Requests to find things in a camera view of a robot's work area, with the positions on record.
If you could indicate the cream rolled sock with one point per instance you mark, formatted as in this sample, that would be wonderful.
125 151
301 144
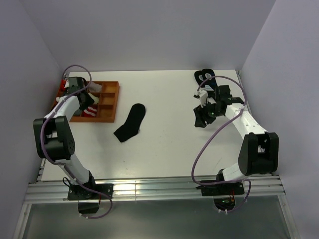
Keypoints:
95 98

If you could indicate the red rolled sock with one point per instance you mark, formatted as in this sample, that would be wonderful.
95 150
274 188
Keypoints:
62 85

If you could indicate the red white striped sock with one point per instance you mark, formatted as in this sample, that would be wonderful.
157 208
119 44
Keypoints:
90 112

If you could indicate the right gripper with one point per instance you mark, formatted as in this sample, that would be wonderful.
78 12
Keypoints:
201 116

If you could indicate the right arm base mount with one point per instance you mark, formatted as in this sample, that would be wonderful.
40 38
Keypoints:
225 193

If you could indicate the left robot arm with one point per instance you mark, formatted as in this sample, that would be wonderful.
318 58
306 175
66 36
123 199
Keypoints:
53 136

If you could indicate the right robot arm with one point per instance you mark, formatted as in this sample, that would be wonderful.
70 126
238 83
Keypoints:
259 149

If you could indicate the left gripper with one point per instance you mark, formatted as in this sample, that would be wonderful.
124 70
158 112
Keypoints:
89 102

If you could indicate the grey rolled sock top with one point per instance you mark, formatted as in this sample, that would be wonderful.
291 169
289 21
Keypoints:
95 88

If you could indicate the aluminium rail frame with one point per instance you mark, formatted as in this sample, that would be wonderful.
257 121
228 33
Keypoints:
154 196

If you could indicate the orange compartment tray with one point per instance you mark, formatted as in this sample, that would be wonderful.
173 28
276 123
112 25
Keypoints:
108 98

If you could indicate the black patterned sock pair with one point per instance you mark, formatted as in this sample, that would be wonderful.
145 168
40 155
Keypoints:
202 75

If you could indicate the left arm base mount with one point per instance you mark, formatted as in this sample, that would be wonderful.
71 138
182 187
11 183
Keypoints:
89 200

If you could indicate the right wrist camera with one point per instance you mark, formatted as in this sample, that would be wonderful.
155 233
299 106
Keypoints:
202 95

